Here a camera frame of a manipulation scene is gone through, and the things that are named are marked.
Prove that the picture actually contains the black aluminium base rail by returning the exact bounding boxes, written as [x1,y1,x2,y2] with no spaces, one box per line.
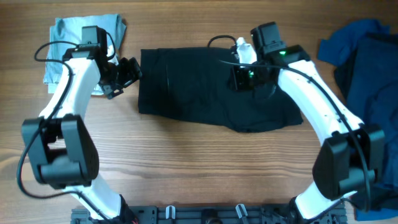
[70,203,348,224]

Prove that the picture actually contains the folded light blue denim garment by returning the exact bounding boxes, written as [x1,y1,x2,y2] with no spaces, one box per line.
[43,13,127,96]

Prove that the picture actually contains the black shorts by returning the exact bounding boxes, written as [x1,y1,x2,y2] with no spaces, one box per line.
[138,47,303,133]

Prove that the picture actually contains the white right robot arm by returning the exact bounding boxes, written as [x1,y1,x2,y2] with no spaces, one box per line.
[232,22,384,223]

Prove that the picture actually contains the dark blue garment pile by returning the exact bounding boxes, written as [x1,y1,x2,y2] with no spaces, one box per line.
[317,19,397,221]

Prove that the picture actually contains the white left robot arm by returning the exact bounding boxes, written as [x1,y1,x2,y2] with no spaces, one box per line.
[16,26,142,223]

